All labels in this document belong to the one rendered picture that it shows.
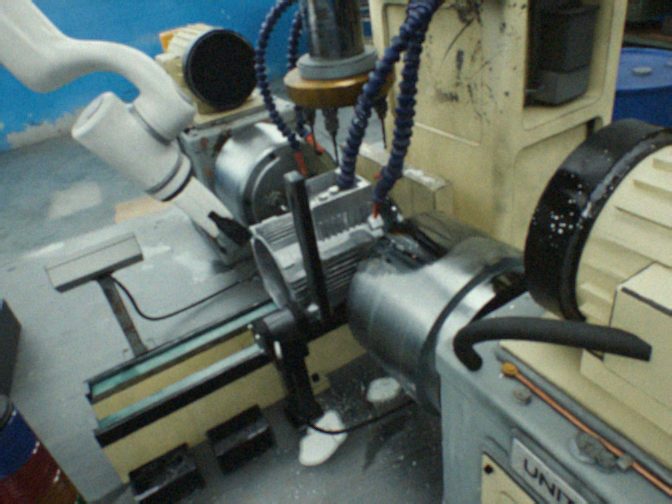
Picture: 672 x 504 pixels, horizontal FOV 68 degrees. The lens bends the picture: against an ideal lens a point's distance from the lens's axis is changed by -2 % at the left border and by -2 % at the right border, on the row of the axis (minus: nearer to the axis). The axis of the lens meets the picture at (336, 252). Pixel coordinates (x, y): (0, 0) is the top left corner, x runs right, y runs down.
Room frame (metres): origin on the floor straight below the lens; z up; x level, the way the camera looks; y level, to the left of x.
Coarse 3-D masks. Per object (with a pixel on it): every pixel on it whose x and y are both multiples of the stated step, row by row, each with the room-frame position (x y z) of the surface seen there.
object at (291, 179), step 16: (288, 176) 0.65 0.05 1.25; (288, 192) 0.65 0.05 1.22; (304, 192) 0.64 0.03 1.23; (304, 208) 0.63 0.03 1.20; (304, 224) 0.63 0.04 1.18; (304, 240) 0.63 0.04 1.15; (304, 256) 0.64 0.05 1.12; (320, 272) 0.64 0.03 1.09; (320, 288) 0.63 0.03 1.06; (320, 304) 0.63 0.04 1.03; (320, 320) 0.64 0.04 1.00
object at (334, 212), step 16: (320, 176) 0.86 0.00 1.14; (336, 176) 0.87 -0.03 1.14; (320, 192) 0.86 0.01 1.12; (336, 192) 0.81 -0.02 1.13; (352, 192) 0.78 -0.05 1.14; (368, 192) 0.79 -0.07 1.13; (320, 208) 0.75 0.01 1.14; (336, 208) 0.77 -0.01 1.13; (352, 208) 0.78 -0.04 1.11; (368, 208) 0.79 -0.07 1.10; (320, 224) 0.75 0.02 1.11; (336, 224) 0.76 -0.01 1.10; (352, 224) 0.77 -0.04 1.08; (320, 240) 0.75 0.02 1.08
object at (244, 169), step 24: (240, 144) 1.09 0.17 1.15; (264, 144) 1.03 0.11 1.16; (288, 144) 1.02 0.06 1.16; (216, 168) 1.11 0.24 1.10; (240, 168) 1.01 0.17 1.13; (264, 168) 0.99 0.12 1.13; (288, 168) 1.01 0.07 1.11; (312, 168) 1.04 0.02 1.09; (336, 168) 1.07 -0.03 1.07; (216, 192) 1.11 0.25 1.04; (240, 192) 0.97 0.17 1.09; (264, 192) 0.99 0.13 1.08; (240, 216) 0.97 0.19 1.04; (264, 216) 0.98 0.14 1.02
